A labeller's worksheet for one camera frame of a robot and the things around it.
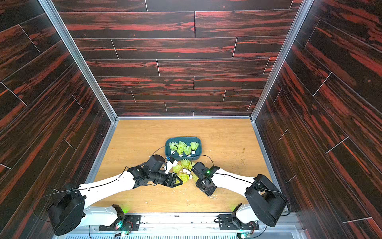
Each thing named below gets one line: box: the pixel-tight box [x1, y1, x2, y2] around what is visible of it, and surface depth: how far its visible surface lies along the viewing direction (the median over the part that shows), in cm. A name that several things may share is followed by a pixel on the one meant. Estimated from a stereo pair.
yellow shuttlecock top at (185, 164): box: [180, 158, 191, 174], surface depth 93 cm
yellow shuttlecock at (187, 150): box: [183, 145, 192, 157], surface depth 99 cm
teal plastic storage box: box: [165, 137, 202, 161], surface depth 101 cm
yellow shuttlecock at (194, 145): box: [190, 141, 200, 155], surface depth 101 cm
